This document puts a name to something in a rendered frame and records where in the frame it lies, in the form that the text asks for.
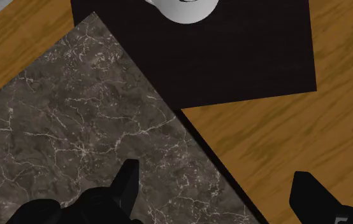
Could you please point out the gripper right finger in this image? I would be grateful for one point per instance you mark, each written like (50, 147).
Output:
(310, 198)

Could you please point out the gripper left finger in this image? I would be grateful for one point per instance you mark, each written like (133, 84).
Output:
(123, 192)

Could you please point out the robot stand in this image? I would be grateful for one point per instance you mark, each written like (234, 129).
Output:
(226, 62)

